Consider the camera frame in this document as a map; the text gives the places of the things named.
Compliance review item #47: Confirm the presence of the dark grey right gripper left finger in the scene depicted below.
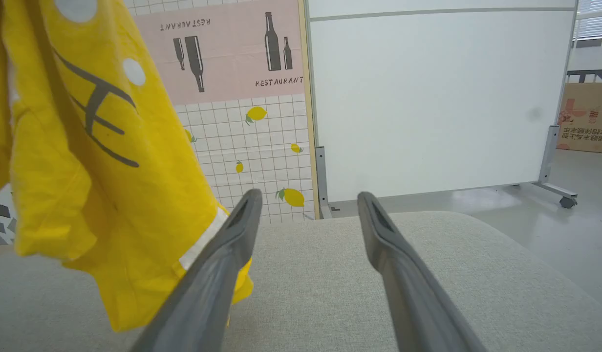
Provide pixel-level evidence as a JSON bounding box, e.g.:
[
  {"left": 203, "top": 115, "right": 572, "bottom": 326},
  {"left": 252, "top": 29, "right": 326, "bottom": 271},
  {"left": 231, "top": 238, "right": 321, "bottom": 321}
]
[{"left": 130, "top": 189, "right": 263, "bottom": 352}]

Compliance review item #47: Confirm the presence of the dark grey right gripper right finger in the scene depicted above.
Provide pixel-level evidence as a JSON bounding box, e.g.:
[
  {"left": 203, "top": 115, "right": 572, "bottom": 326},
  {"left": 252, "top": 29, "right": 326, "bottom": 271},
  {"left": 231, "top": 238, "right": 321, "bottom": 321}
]
[{"left": 357, "top": 191, "right": 487, "bottom": 352}]

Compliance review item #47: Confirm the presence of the yellow garment with white dots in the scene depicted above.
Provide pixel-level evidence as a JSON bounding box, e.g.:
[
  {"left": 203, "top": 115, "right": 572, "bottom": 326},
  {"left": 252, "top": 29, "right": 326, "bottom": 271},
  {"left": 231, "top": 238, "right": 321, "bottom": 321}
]
[{"left": 0, "top": 0, "right": 255, "bottom": 333}]

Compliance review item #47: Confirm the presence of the lemon and restaurant print backdrop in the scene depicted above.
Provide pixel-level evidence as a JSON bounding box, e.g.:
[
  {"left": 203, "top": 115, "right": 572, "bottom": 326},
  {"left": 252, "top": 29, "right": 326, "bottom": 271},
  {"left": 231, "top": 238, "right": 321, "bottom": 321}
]
[{"left": 123, "top": 0, "right": 321, "bottom": 224}]

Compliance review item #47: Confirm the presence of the white rolling partition board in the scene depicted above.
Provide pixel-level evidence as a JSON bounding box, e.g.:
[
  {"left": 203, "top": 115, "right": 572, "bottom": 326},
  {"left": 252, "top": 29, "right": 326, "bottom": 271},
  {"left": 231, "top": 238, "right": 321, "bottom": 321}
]
[{"left": 303, "top": 0, "right": 580, "bottom": 220}]

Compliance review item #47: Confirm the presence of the white cloth grey diamond print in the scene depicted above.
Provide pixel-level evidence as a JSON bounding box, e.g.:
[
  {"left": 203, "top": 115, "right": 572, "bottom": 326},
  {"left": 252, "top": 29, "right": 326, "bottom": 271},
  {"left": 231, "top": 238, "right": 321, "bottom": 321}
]
[{"left": 0, "top": 185, "right": 17, "bottom": 246}]

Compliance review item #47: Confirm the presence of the brown printed cardboard box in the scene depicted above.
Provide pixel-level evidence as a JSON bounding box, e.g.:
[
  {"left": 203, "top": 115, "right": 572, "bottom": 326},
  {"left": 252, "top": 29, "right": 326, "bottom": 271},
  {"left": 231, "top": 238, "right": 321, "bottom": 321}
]
[{"left": 555, "top": 82, "right": 602, "bottom": 154}]

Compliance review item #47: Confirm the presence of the window with white blinds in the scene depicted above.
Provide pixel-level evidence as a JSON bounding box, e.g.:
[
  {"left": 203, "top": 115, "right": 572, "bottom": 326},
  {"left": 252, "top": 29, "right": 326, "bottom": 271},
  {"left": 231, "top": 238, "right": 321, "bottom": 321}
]
[{"left": 572, "top": 0, "right": 602, "bottom": 48}]

